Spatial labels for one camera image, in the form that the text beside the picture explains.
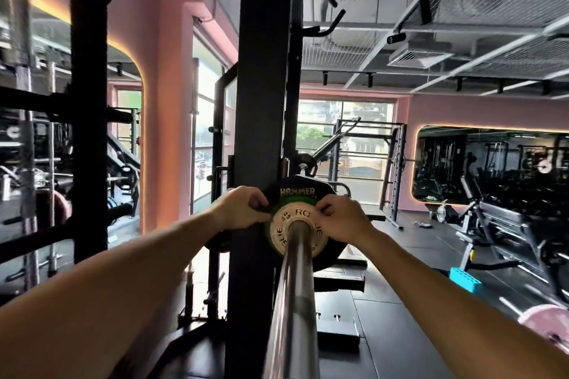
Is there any person's right forearm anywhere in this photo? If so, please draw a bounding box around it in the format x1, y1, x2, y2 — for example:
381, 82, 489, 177
355, 232, 569, 379

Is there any black weight plate gold print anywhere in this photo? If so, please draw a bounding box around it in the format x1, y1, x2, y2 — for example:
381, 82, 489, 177
262, 174, 350, 274

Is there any thick chrome barbell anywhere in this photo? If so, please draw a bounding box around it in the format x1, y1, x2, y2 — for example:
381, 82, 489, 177
262, 219, 322, 379

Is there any black squat rack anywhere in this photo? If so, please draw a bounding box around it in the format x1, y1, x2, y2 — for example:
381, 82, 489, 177
222, 0, 370, 379

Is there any teal block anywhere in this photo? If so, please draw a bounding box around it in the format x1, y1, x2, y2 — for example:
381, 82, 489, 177
449, 266, 484, 295

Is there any person's right hand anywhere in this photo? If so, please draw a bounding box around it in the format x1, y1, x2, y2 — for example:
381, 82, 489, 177
313, 194, 379, 245

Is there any pink weight plate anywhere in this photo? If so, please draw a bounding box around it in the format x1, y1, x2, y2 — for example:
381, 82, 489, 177
517, 304, 569, 355

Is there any ceiling air vent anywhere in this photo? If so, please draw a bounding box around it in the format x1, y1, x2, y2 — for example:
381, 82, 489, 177
387, 43, 454, 69

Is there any person's left forearm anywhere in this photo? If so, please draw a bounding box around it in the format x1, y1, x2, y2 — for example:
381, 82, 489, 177
0, 212, 223, 379

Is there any wall mirror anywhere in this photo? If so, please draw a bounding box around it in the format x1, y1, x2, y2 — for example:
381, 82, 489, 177
412, 125, 569, 206
0, 0, 144, 300

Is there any black power rack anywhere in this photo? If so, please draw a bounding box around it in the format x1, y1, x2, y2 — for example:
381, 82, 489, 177
209, 62, 239, 322

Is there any tall window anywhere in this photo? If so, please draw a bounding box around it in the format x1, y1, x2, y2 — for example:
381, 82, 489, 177
191, 34, 236, 215

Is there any person's left hand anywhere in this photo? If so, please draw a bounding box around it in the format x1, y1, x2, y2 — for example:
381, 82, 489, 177
209, 186, 272, 232

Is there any grey smith machine frame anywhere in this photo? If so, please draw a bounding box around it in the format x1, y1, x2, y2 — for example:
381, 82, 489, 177
328, 118, 408, 231

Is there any window behind grey frame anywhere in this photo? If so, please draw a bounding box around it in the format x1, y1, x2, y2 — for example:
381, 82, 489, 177
296, 99, 395, 206

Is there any green Rogue plate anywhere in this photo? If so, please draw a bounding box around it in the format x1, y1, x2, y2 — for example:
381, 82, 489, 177
264, 196, 321, 255

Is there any black adjustable bench machine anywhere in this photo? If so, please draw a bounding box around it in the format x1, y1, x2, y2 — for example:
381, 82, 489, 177
455, 174, 569, 286

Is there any black rack upright with pegs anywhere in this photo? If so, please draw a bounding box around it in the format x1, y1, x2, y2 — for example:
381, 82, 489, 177
69, 0, 134, 262

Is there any cream Rogue plate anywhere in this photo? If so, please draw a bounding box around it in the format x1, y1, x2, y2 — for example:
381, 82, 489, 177
268, 205, 330, 258

